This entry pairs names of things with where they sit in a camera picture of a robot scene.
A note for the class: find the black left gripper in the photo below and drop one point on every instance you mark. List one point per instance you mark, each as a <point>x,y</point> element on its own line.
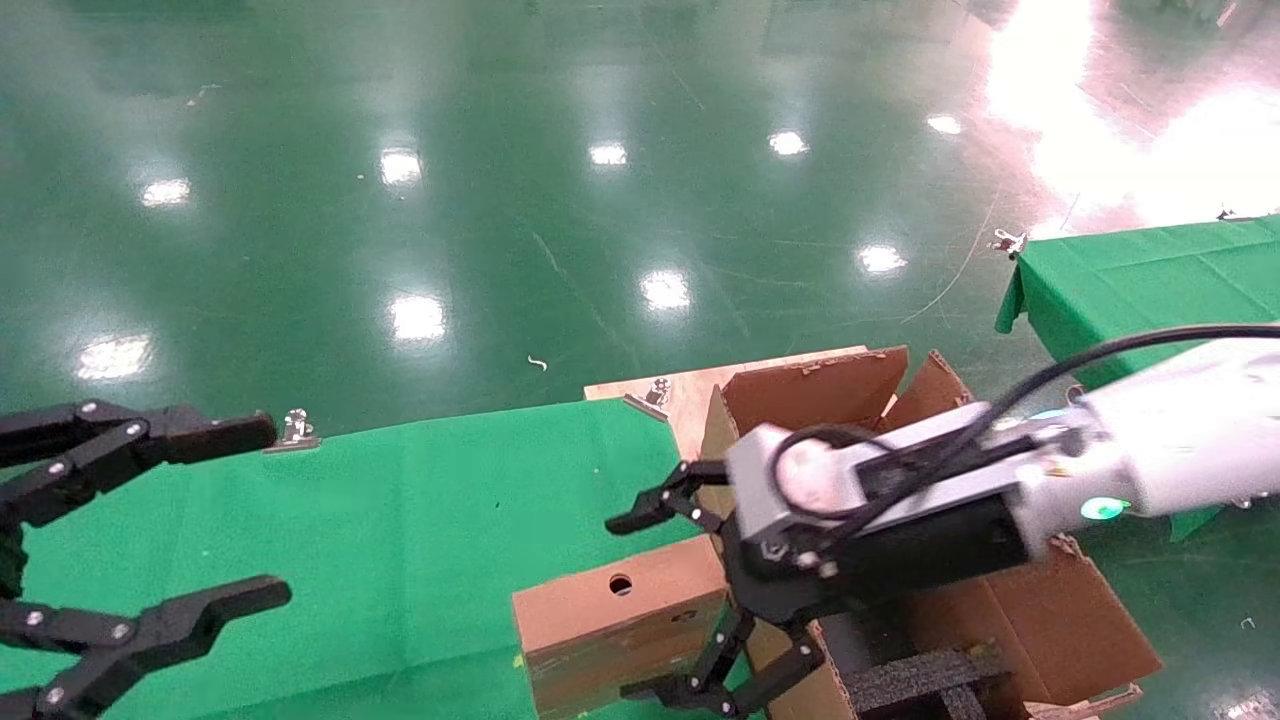
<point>8,560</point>

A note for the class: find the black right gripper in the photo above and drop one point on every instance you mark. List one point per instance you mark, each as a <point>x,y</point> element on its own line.
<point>900,560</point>

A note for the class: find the small cardboard box with hole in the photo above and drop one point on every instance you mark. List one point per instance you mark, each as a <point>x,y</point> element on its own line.
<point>600,640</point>

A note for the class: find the large open cardboard carton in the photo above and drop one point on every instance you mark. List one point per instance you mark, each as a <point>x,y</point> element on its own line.
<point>820,390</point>

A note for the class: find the large green tablecloth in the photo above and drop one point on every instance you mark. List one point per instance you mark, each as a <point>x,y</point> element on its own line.
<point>400,540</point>

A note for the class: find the black foam insert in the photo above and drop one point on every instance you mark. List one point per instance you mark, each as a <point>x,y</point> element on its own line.
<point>920,685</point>

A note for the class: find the green tablecloth with folded corner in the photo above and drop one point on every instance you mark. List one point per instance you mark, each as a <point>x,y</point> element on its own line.
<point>1130,280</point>

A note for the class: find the grey wrist camera housing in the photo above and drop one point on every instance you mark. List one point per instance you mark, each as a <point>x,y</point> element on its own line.
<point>760,500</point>

